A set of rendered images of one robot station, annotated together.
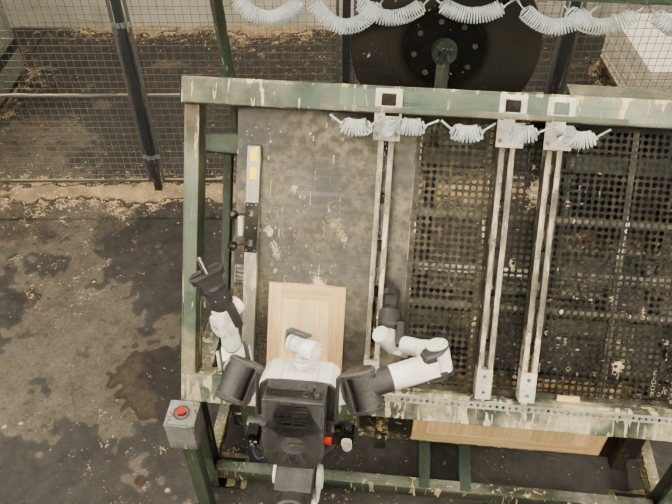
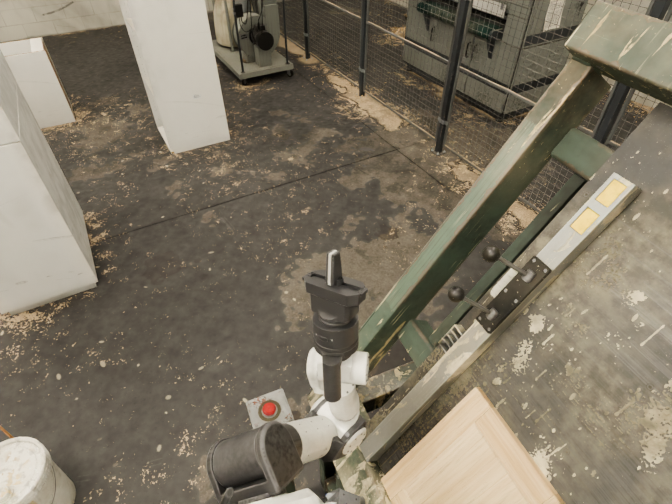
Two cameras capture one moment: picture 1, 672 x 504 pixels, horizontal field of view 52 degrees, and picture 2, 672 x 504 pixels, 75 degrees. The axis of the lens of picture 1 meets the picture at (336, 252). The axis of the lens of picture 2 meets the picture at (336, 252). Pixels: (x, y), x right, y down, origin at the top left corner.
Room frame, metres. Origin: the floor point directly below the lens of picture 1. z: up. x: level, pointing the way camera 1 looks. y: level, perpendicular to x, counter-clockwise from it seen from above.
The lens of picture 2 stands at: (1.35, -0.03, 2.17)
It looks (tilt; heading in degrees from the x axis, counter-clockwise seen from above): 43 degrees down; 61
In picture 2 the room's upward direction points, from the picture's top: straight up
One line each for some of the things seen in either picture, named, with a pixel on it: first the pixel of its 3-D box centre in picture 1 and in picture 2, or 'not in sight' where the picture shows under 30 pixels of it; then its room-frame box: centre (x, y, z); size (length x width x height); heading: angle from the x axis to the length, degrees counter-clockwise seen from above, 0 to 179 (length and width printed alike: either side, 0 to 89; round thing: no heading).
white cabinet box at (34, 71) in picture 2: not in sight; (28, 85); (0.72, 5.30, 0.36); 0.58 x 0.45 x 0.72; 0
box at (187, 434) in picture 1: (185, 425); (272, 424); (1.47, 0.60, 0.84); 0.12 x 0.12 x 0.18; 84
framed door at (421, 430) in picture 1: (513, 414); not in sight; (1.73, -0.82, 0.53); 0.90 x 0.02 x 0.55; 84
